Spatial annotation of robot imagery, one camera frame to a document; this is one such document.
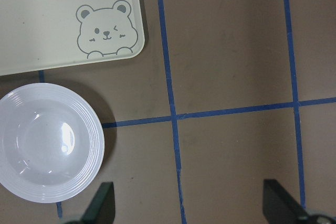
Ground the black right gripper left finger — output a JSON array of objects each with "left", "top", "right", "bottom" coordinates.
[{"left": 81, "top": 182, "right": 116, "bottom": 223}]

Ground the white ridged plate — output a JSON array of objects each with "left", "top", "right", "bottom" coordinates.
[{"left": 1, "top": 83, "right": 104, "bottom": 203}]

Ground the pale green bear tray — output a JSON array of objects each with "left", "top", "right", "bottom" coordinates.
[{"left": 1, "top": 0, "right": 145, "bottom": 76}]

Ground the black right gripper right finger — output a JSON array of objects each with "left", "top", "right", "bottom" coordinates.
[{"left": 262, "top": 179, "right": 309, "bottom": 223}]

